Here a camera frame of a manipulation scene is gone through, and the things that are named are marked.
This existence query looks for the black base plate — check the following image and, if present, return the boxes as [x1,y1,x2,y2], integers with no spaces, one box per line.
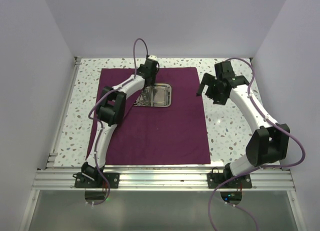
[72,172,120,189]
[206,167,253,189]

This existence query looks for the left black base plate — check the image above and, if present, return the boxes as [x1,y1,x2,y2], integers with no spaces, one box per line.
[72,172,120,189]

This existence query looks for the purple cloth wrap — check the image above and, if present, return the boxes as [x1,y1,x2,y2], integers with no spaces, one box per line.
[86,67,211,166]

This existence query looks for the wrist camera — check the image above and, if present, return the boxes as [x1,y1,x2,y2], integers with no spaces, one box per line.
[214,61,235,80]
[147,55,158,62]

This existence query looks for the aluminium front rail frame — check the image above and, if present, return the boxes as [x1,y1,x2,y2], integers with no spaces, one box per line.
[31,165,295,191]

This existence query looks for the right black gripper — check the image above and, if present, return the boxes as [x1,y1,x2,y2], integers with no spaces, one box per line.
[197,72,228,106]

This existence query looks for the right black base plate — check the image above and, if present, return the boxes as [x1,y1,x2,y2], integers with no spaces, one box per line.
[206,167,253,189]

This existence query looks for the aluminium left side rail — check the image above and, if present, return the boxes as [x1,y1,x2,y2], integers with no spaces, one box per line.
[44,56,82,169]

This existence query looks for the steel scissors in tray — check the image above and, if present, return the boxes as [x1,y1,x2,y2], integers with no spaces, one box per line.
[134,91,145,106]

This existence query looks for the steel instrument tray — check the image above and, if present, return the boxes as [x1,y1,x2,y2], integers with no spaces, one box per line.
[136,83,172,108]

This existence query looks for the steel forceps in tray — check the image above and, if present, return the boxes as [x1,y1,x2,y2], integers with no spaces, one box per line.
[141,86,152,106]

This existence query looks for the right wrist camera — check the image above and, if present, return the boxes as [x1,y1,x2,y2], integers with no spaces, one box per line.
[214,61,235,80]

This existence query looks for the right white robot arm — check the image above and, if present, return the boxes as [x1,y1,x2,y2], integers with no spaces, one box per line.
[196,73,290,188]

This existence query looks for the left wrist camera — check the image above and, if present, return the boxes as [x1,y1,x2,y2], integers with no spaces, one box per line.
[147,55,158,62]

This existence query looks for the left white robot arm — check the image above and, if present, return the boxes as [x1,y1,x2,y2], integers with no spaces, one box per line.
[81,55,160,188]

